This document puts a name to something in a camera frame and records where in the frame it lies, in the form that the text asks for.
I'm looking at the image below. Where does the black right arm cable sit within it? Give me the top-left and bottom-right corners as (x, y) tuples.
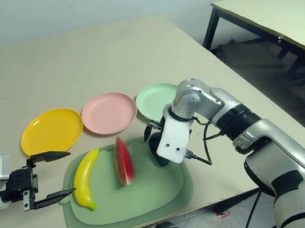
(179, 111), (228, 170)

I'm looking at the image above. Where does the pink plastic plate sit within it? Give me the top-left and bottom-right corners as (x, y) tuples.
(77, 87), (140, 140)

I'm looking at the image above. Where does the yellow plastic plate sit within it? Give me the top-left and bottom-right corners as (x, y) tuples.
(16, 104), (88, 160)

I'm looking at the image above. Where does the dark green toy avocado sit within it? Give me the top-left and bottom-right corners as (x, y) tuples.
(146, 131), (174, 170)

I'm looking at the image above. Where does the yellow toy banana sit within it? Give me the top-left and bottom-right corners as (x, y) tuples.
(67, 147), (110, 213)

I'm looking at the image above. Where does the green cutting board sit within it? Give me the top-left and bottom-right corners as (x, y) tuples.
(52, 129), (200, 228)

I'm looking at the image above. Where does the red toy watermelon slice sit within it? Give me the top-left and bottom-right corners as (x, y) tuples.
(110, 134), (137, 188)

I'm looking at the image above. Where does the mint green plastic plate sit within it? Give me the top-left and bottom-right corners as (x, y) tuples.
(133, 79), (185, 124)

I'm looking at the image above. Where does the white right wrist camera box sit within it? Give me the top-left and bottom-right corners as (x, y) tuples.
(150, 103), (198, 167)

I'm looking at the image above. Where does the black table support bar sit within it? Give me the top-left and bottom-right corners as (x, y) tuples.
(206, 152), (305, 216)

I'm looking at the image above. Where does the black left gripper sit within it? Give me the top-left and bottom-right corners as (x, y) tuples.
(1, 147), (80, 216)

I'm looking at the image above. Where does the beige side table black frame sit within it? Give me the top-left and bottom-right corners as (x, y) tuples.
(196, 0), (305, 95)

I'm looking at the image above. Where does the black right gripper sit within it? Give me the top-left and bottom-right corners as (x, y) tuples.
(141, 119), (166, 143)

